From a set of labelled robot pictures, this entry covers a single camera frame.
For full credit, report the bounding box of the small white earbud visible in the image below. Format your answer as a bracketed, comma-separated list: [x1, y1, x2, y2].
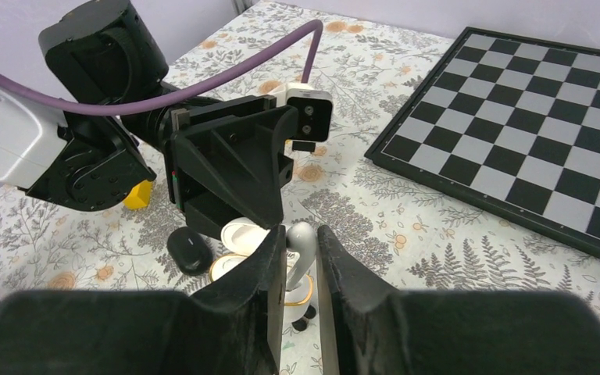
[286, 222, 318, 291]

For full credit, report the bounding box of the black oval earbud case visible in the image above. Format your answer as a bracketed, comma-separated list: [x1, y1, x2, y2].
[166, 227, 213, 276]

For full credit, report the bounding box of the single black earbud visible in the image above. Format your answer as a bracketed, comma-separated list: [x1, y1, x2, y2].
[291, 305, 317, 332]

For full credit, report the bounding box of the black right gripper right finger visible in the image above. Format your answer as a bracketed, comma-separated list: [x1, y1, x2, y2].
[316, 225, 600, 374]

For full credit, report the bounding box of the yellow block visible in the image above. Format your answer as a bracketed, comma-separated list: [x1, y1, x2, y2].
[123, 180, 153, 210]

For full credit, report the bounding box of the white earbud charging case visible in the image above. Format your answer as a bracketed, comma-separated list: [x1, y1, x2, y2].
[209, 218, 313, 307]

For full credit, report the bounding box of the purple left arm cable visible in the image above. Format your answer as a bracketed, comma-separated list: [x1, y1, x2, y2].
[0, 20, 325, 117]

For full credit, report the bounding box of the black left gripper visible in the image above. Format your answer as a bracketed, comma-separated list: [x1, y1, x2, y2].
[165, 96, 299, 238]

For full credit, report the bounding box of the floral patterned table mat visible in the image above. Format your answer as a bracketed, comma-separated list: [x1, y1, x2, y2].
[0, 1, 600, 319]

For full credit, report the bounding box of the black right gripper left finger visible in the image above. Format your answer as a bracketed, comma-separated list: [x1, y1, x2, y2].
[0, 226, 287, 374]

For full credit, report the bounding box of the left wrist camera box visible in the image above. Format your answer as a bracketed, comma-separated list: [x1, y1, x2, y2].
[268, 83, 334, 152]

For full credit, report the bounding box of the black white checkerboard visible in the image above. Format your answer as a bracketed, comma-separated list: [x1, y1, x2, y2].
[366, 27, 600, 259]

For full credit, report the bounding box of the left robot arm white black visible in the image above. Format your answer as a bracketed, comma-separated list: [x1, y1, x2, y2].
[0, 1, 299, 238]

